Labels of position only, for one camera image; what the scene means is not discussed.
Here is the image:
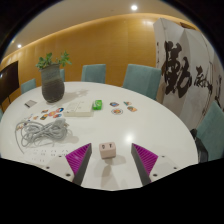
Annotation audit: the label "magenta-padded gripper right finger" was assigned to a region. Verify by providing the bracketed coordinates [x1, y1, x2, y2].
[130, 143, 183, 186]

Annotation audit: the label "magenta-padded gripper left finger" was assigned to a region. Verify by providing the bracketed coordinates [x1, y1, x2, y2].
[44, 143, 93, 186]

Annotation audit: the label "pinkish white charger block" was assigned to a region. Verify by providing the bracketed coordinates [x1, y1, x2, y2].
[98, 141, 117, 160]

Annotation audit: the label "flat white box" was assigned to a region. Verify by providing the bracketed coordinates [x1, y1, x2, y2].
[63, 100, 94, 118]

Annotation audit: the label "small green packet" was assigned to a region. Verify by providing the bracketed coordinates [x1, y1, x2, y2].
[92, 99, 103, 111]

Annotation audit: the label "white sheet of colourful stickers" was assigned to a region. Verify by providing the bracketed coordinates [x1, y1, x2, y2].
[16, 113, 34, 127]

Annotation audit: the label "small grey card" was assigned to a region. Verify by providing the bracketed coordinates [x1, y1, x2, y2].
[24, 99, 38, 109]

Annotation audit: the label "green plant in grey pot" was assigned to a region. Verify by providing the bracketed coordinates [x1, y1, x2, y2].
[35, 50, 72, 104]

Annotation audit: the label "black television screen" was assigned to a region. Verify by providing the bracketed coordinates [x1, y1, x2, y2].
[0, 60, 20, 105]

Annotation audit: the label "white calligraphy folding screen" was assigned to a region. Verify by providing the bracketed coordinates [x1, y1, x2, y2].
[153, 17, 224, 131]

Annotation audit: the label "ceiling spot lights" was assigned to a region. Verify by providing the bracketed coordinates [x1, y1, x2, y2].
[16, 3, 139, 50]

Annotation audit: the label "grey coiled power cable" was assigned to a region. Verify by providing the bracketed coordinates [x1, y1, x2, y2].
[14, 117, 73, 154]

